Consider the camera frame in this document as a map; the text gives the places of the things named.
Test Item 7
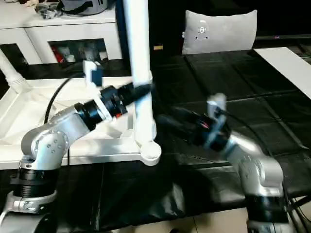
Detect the white plastic table leg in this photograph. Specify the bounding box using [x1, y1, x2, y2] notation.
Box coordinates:
[121, 0, 157, 146]
[0, 49, 27, 93]

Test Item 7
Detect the white plastic table top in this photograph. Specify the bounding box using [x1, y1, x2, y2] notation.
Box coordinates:
[0, 73, 161, 170]

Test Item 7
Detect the black work mat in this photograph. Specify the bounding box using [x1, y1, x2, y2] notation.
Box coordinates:
[0, 49, 311, 231]

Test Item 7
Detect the black cabinet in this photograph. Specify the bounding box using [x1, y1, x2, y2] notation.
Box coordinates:
[117, 0, 188, 56]

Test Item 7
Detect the white cabinet with glass doors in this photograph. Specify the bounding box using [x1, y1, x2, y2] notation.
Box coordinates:
[0, 10, 122, 66]

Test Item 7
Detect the grey cushion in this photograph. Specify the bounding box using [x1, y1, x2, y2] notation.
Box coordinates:
[182, 10, 258, 55]

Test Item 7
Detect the white board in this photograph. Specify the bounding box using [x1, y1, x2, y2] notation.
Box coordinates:
[254, 47, 311, 98]

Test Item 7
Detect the dark gear on cabinet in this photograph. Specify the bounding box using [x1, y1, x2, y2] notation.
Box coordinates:
[36, 0, 115, 19]

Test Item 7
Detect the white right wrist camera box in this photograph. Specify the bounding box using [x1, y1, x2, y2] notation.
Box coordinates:
[207, 95, 228, 119]

